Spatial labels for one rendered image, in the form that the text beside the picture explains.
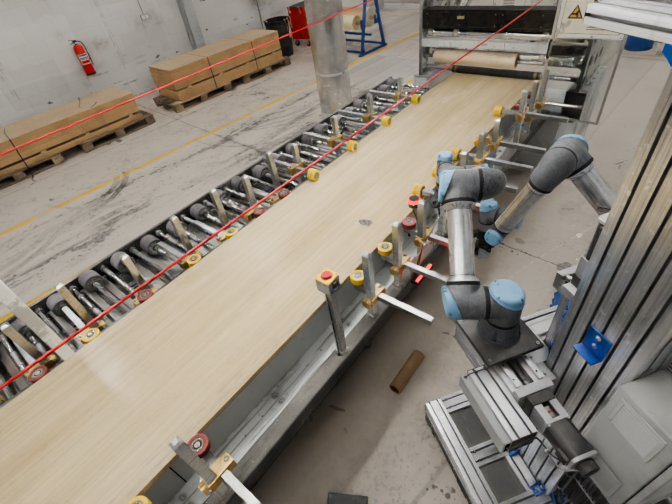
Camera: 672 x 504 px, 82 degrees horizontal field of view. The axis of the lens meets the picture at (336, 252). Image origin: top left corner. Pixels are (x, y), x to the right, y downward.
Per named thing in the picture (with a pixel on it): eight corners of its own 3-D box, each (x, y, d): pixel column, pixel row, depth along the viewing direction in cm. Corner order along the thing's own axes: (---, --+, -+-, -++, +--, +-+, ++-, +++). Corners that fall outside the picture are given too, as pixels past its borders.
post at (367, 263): (378, 319, 202) (371, 252, 170) (374, 323, 200) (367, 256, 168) (372, 316, 204) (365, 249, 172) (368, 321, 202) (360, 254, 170)
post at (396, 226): (402, 289, 215) (401, 221, 183) (399, 293, 213) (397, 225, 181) (397, 287, 217) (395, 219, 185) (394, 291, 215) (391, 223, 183)
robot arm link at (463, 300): (491, 321, 127) (483, 162, 134) (444, 320, 129) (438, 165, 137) (484, 319, 138) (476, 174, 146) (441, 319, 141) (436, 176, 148)
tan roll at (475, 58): (581, 71, 326) (585, 56, 317) (577, 76, 319) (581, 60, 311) (428, 59, 401) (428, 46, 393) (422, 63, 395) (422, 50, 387)
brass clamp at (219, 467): (238, 465, 142) (234, 460, 138) (210, 499, 135) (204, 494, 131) (228, 455, 145) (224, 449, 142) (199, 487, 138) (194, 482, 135)
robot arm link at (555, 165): (573, 174, 129) (498, 253, 169) (584, 159, 134) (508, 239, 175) (543, 155, 132) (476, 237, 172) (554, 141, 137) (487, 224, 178)
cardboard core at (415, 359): (424, 353, 248) (400, 389, 232) (424, 360, 253) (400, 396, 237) (413, 347, 252) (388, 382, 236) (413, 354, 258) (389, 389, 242)
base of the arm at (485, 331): (529, 340, 139) (535, 323, 132) (491, 353, 137) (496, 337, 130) (503, 310, 150) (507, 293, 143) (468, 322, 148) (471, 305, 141)
